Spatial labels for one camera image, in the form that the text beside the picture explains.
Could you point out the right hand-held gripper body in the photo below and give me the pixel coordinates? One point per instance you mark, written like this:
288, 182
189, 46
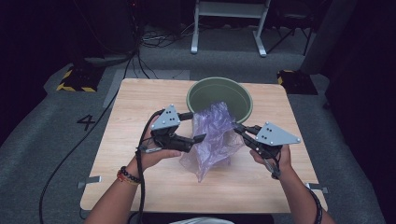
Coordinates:
274, 135

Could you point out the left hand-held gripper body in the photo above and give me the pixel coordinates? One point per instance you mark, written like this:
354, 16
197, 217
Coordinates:
168, 121

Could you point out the purple plastic trash bag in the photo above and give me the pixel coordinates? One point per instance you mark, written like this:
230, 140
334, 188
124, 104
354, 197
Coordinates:
211, 140

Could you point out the green plastic trash bin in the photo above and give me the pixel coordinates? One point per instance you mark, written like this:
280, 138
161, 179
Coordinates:
218, 90

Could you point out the person's right hand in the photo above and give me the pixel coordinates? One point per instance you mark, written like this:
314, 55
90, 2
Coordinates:
285, 163

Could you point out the person's left hand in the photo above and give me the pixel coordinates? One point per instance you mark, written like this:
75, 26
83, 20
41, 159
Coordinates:
149, 160

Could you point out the black and yellow striped base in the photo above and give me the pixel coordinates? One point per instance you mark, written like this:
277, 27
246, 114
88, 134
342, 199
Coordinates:
297, 84
79, 81

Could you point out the person's white clothing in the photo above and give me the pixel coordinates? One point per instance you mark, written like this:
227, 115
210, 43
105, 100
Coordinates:
202, 221

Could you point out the black folding stand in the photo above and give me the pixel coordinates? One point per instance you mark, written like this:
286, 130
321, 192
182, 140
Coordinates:
291, 31

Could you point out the black equipment case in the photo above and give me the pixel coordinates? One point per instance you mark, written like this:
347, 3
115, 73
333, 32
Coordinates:
112, 28
162, 12

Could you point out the grey curtain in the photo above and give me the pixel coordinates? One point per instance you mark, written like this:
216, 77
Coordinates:
327, 37

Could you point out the white metal stand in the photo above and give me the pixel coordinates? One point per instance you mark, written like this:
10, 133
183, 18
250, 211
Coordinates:
229, 9

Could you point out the grey table bracket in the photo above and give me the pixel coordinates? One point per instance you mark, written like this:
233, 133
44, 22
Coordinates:
91, 180
317, 187

